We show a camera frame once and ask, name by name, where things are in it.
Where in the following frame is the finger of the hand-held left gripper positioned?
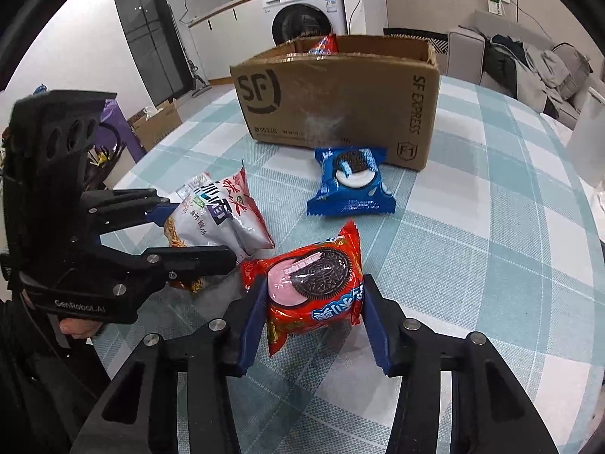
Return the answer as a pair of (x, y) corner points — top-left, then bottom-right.
(80, 188), (179, 236)
(101, 245), (237, 288)

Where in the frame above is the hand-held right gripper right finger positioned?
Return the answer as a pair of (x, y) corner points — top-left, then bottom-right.
(361, 274), (561, 454)

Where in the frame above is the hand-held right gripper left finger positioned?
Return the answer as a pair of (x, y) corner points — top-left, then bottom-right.
(85, 286), (272, 454)

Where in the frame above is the white noodle packet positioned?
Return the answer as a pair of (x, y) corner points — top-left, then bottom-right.
(163, 161), (276, 294)

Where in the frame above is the red cookie packet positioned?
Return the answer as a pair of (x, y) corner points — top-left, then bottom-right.
(240, 220), (365, 358)

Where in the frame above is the brown cardboard box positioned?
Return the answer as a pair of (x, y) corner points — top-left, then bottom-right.
(230, 34), (440, 171)

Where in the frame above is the red chips packet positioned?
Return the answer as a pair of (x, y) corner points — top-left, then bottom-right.
(305, 34), (340, 56)

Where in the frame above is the person's left hand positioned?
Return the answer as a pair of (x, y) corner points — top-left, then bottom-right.
(59, 317), (107, 340)

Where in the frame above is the purple bag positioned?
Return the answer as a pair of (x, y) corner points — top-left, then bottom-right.
(92, 99), (147, 166)

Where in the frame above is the small cardboard box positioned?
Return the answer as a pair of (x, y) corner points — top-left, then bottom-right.
(127, 98), (184, 152)

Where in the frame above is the teal checkered tablecloth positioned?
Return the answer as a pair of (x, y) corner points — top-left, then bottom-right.
(92, 76), (605, 454)

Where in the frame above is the stick vacuum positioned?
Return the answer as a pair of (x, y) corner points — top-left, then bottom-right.
(189, 59), (211, 93)

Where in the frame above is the blue cookie packet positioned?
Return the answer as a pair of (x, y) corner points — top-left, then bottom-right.
(307, 146), (397, 218)

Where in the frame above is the dark refrigerator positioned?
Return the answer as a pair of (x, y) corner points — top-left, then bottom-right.
(108, 0), (192, 109)

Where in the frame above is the white kitchen counter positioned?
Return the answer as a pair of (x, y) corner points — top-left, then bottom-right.
(186, 0), (265, 83)

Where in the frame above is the white washing machine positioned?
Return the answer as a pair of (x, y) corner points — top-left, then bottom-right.
(261, 0), (348, 48)

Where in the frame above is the white bin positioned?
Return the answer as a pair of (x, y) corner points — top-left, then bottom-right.
(567, 87), (605, 190)

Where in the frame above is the grey sofa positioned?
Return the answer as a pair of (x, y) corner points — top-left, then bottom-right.
(447, 9), (594, 128)

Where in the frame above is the black patterned bag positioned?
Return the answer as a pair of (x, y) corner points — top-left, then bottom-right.
(384, 27), (449, 76)

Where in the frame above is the pile of grey clothes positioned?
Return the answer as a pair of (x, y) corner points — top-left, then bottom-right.
(484, 34), (572, 114)

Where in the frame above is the grey cushion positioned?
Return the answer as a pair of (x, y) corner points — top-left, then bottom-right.
(551, 42), (591, 100)

